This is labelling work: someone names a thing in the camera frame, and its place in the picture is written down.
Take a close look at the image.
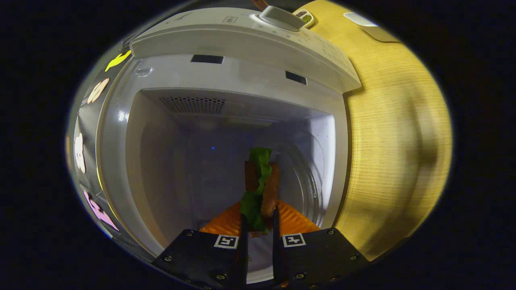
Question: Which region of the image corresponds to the white microwave oven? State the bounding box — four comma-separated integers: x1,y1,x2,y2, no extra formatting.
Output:
97,6,362,284

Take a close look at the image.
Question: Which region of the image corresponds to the divided plate with beans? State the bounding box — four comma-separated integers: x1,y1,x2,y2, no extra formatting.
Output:
293,9,316,29

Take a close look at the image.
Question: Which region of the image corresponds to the white rectangular tray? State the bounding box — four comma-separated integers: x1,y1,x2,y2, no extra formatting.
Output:
343,12,379,28

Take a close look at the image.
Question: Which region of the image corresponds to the sandwich with lettuce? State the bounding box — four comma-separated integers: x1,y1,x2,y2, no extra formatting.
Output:
240,147,279,232

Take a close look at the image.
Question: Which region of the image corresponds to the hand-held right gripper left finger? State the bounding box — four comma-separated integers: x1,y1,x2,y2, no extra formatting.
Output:
152,201,249,290

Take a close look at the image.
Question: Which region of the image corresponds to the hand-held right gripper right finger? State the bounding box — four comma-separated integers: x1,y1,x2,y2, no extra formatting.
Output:
272,200,369,290

